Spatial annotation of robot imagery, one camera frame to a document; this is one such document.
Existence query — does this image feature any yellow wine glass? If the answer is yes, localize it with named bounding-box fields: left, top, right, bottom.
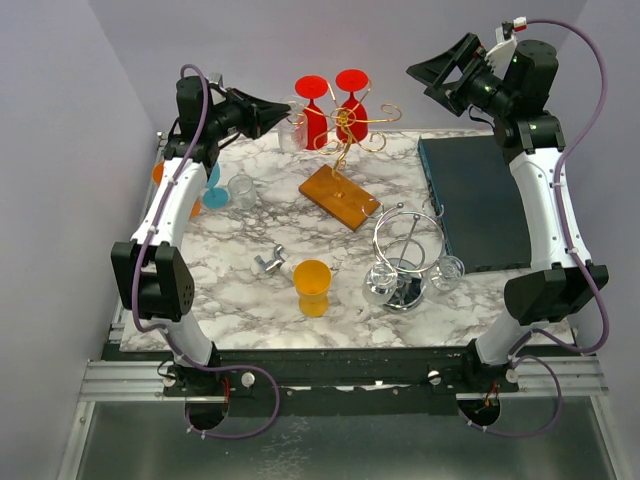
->
left=293, top=260, right=332, bottom=317

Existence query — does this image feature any right red wine glass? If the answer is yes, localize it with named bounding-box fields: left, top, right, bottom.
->
left=336, top=69, right=370, bottom=142

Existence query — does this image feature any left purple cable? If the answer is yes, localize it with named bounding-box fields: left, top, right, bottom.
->
left=130, top=63, right=283, bottom=441

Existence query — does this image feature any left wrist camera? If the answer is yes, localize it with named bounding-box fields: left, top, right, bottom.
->
left=208, top=73, right=223, bottom=88

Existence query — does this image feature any blue wine glass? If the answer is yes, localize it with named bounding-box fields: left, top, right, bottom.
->
left=202, top=163, right=229, bottom=209

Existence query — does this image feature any left red wine glass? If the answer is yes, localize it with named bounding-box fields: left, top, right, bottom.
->
left=295, top=75, right=329, bottom=150

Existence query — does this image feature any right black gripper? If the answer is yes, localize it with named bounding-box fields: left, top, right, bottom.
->
left=408, top=32, right=516, bottom=119

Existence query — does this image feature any purple cable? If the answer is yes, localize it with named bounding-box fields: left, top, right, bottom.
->
left=469, top=17, right=612, bottom=439
left=130, top=63, right=283, bottom=441

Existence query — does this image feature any clear wine glass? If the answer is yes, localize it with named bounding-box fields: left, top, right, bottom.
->
left=277, top=95, right=308, bottom=153
left=228, top=174, right=257, bottom=210

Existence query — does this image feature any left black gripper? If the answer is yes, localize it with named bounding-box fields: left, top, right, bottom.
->
left=205, top=87, right=288, bottom=141

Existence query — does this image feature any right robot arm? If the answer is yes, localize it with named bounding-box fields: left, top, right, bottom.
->
left=406, top=33, right=609, bottom=392

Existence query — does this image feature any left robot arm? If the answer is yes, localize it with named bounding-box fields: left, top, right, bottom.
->
left=110, top=75, right=291, bottom=395

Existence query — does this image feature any chrome wire glass rack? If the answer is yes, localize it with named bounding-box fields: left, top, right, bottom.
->
left=369, top=202, right=446, bottom=314

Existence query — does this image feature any red wine glass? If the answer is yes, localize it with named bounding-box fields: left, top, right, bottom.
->
left=336, top=69, right=370, bottom=142
left=295, top=75, right=329, bottom=150

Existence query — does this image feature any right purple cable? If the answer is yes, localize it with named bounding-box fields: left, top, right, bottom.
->
left=469, top=17, right=612, bottom=439

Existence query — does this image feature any aluminium rail frame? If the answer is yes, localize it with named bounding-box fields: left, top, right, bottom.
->
left=61, top=135, right=631, bottom=479

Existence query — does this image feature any gold wire wine glass rack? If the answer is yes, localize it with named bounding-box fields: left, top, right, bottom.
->
left=299, top=78, right=402, bottom=231

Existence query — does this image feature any orange wine glass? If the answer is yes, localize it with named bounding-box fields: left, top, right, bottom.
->
left=152, top=160, right=201, bottom=219

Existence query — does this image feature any white cylinder fitting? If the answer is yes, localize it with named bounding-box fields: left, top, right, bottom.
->
left=280, top=262, right=297, bottom=280

